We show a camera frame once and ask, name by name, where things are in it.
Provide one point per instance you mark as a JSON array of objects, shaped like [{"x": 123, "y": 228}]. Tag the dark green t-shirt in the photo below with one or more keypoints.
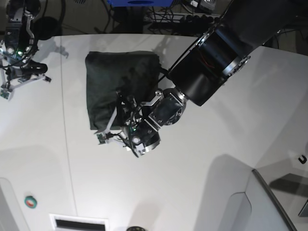
[{"x": 108, "y": 74}]

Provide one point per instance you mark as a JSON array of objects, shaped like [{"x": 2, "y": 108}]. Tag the small black round object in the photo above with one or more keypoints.
[{"x": 136, "y": 228}]

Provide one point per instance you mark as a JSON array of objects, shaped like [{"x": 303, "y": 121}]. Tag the black U-shaped hook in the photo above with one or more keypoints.
[{"x": 302, "y": 159}]

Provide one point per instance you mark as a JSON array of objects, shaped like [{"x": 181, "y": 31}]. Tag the grey power strip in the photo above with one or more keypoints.
[{"x": 178, "y": 17}]

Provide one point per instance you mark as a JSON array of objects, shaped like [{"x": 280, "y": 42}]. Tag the blue plastic bin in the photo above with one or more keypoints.
[{"x": 140, "y": 3}]

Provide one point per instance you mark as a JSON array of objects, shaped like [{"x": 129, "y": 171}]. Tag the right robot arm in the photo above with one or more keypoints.
[{"x": 20, "y": 44}]

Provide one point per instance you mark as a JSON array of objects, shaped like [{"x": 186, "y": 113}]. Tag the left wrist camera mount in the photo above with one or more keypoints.
[{"x": 102, "y": 138}]

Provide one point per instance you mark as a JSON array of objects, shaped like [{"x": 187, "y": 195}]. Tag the green red tape roll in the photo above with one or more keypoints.
[{"x": 30, "y": 202}]

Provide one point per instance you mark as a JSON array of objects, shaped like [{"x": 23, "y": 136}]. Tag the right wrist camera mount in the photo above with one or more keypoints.
[{"x": 6, "y": 94}]

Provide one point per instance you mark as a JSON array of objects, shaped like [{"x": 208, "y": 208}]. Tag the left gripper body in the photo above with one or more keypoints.
[{"x": 112, "y": 115}]

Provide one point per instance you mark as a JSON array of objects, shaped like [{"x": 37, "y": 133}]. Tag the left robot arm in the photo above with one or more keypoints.
[{"x": 199, "y": 72}]

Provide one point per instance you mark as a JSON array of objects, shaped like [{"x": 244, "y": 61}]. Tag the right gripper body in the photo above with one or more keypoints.
[{"x": 21, "y": 74}]

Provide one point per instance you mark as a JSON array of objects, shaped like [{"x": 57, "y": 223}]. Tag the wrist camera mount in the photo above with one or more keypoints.
[
  {"x": 102, "y": 138},
  {"x": 6, "y": 94}
]

